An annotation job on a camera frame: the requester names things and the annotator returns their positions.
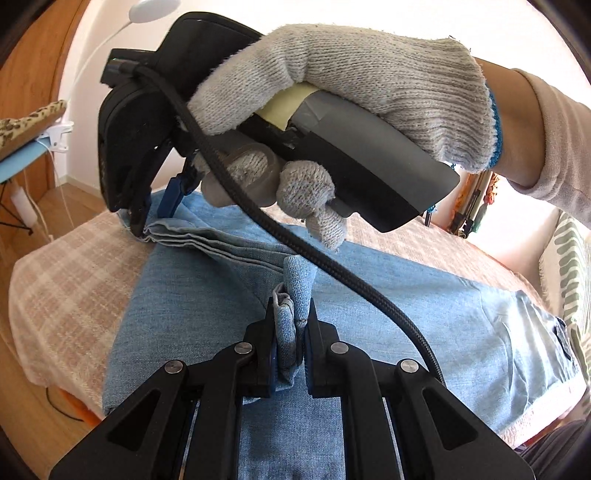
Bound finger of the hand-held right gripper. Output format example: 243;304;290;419
122;141;174;241
157;157;206;219

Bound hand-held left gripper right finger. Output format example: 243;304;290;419
302;299;536;480

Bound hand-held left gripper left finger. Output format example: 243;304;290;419
48;298;278;480

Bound light blue denim pants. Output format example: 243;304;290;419
102;189;583;480

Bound person's right forearm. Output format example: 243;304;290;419
475;58;591;204

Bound person's right hand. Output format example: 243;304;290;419
187;23;504;252

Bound pink checked blanket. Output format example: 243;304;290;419
8;185;583;448

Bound folded silver tripod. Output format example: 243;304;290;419
455;172;490;238

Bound ironing board leopard cover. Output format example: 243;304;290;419
0;100;68;236

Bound white clip lamp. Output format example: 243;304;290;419
39;0;169;155

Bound wooden wardrobe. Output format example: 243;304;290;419
0;0;88;204

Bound green striped white pillow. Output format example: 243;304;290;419
538;210;591;370

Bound person's dark patterned clothing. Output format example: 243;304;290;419
522;418;588;480

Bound black braided cable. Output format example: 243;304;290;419
108;58;446;386

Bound thin black floor cable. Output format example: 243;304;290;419
46;385;86;421

